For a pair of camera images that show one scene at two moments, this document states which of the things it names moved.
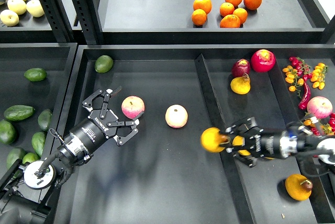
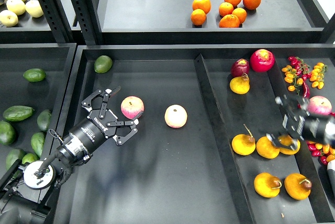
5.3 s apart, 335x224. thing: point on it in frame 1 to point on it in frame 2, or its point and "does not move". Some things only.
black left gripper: x=93 y=131 does not move
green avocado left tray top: x=35 y=74 does not move
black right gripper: x=259 y=144 to x=297 y=121
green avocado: x=30 y=157 does not move
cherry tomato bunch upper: x=299 y=72 does not move
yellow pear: x=211 y=138 to x=266 y=185
